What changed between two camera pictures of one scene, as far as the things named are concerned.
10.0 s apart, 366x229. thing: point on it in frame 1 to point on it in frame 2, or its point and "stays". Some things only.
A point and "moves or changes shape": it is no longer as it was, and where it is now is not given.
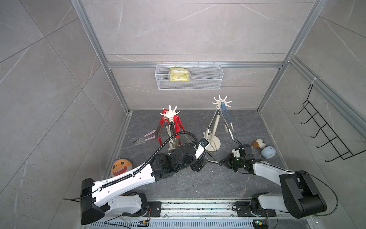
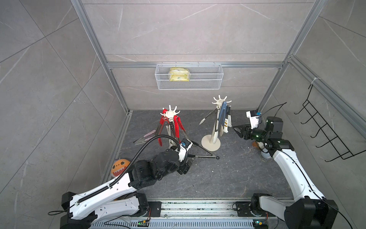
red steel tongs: x=177 y=125 stays
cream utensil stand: x=170 y=114 stays
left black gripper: x=198 y=164 to x=184 y=167
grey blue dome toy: x=268 y=152 stays
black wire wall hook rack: x=339 y=147 stays
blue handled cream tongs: x=225 y=115 moves or changes shape
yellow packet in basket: x=178 y=74 stays
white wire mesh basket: x=187 y=77 stays
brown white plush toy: x=259 y=143 stays
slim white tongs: x=213 y=161 to x=229 y=123
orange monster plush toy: x=119 y=166 stays
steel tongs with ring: x=217 y=112 to x=218 y=107
